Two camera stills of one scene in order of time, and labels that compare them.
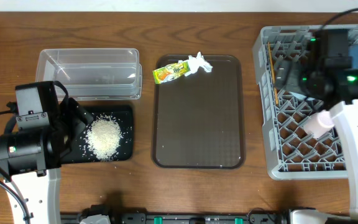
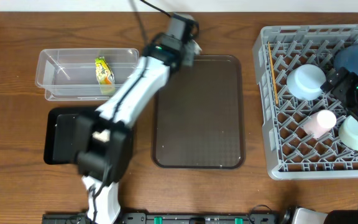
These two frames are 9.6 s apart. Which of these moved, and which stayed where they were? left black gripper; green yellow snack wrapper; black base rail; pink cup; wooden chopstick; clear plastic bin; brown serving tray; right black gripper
Moved: left black gripper; green yellow snack wrapper; right black gripper
Stayed: pink cup; clear plastic bin; black base rail; brown serving tray; wooden chopstick
